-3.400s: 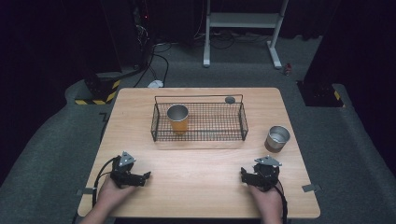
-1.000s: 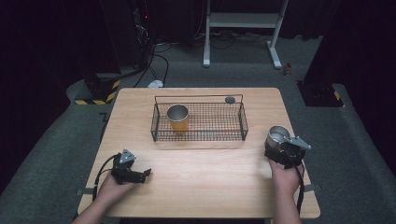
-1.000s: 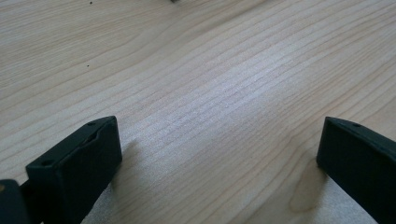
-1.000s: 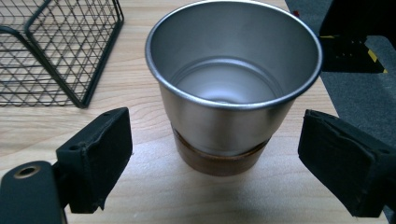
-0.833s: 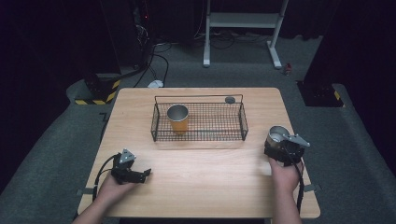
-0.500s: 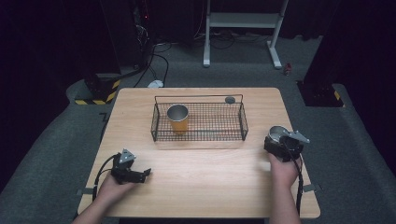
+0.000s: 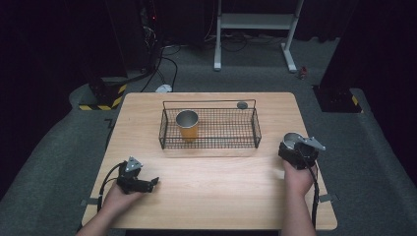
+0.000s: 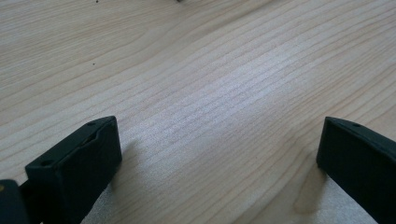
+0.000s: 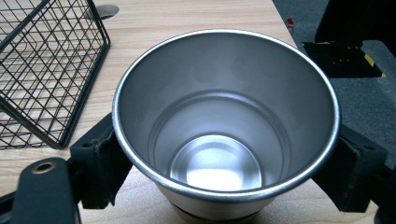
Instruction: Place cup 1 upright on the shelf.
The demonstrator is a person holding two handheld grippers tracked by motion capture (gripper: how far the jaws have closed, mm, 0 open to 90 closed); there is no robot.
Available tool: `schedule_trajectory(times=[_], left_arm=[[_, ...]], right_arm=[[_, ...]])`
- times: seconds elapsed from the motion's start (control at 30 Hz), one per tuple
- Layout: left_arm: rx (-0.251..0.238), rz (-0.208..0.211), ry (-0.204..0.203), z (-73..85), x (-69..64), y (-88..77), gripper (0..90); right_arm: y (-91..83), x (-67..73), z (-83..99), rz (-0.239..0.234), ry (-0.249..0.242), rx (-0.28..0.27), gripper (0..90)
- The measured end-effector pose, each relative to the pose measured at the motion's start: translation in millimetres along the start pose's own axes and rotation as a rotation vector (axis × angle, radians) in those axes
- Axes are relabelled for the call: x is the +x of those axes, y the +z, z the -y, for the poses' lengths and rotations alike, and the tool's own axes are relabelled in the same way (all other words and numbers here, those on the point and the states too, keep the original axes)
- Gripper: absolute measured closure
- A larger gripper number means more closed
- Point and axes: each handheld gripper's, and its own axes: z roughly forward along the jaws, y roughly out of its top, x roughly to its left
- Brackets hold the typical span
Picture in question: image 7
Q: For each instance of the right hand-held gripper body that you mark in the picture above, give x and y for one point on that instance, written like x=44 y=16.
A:
x=303 y=154

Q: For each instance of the orange metal cup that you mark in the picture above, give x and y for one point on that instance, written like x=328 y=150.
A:
x=187 y=126

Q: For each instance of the black yellow striped stand base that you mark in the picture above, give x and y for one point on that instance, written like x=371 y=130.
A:
x=105 y=95
x=339 y=100

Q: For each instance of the person's right hand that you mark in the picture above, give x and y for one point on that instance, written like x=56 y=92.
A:
x=300 y=182

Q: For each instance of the white power adapter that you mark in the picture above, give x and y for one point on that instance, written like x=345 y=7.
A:
x=164 y=88

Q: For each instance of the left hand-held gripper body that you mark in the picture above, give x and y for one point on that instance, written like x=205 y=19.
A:
x=132 y=178

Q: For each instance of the grey tape tab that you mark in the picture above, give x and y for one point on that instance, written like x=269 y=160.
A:
x=327 y=197
x=86 y=202

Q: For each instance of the grey round table cap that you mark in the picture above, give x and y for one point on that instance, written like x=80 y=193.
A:
x=242 y=105

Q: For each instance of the white metal stand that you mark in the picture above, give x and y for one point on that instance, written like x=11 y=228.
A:
x=255 y=23

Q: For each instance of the person's left hand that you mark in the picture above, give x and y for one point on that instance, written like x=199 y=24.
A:
x=122 y=201

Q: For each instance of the silver metal cup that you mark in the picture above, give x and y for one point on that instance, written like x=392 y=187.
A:
x=291 y=141

